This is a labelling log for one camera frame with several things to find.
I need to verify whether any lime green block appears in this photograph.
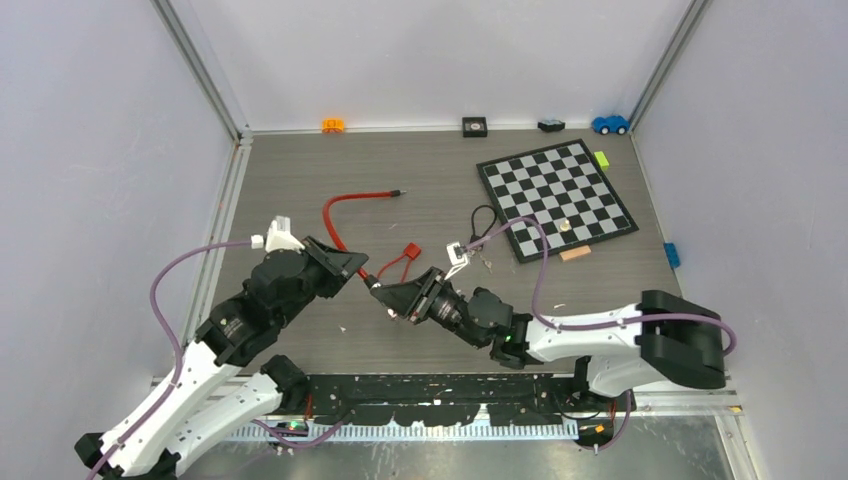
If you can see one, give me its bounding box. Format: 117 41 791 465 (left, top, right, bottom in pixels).
593 151 610 172

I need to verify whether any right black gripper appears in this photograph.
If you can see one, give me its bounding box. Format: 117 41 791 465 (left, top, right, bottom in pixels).
373 265 486 348

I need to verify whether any tan wooden block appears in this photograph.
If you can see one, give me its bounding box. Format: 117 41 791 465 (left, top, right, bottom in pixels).
559 245 592 262

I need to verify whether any aluminium front rail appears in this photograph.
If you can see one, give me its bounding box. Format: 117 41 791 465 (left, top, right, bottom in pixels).
140 370 745 444

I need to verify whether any small black toy car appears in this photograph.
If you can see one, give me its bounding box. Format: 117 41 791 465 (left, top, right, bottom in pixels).
537 119 565 133

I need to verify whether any orange toy block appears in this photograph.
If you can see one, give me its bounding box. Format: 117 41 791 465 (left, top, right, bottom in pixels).
321 118 346 134

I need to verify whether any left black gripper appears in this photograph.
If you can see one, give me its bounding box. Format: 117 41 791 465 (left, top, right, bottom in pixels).
275 235 367 328

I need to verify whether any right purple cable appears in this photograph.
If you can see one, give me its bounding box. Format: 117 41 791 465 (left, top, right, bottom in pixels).
463 217 738 454

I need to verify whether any small black box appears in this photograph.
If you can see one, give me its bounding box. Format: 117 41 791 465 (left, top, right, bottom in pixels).
461 117 488 138

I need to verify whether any black cable padlock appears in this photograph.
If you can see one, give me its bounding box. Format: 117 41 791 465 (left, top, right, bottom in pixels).
467 205 499 248

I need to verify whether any purple cable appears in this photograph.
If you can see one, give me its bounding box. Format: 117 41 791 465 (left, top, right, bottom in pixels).
86 239 346 480
463 217 738 454

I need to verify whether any black white chessboard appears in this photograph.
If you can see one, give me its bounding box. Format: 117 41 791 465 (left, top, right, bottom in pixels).
476 139 639 263

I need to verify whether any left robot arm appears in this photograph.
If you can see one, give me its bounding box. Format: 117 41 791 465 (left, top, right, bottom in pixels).
74 232 369 479

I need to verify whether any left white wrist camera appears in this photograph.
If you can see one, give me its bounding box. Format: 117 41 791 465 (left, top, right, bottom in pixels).
250 215 305 253

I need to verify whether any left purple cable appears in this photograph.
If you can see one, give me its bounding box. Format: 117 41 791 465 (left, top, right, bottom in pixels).
86 239 346 480

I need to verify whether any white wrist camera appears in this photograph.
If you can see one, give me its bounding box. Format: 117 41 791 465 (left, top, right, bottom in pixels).
250 215 305 253
444 242 471 280

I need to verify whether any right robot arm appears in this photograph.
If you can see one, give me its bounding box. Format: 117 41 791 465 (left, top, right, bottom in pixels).
365 267 735 411

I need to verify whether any blue toy brick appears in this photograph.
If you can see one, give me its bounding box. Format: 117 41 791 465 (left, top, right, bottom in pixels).
663 242 682 270

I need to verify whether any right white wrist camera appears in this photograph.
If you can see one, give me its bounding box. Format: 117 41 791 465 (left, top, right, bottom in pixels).
444 242 471 280

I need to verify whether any red hose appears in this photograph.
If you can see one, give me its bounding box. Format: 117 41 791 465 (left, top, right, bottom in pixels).
321 189 407 290

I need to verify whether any blue toy car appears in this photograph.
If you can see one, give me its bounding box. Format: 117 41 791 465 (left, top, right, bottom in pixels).
591 115 630 135

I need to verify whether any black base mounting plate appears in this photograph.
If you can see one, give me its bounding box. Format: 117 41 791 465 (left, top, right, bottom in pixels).
242 372 637 428

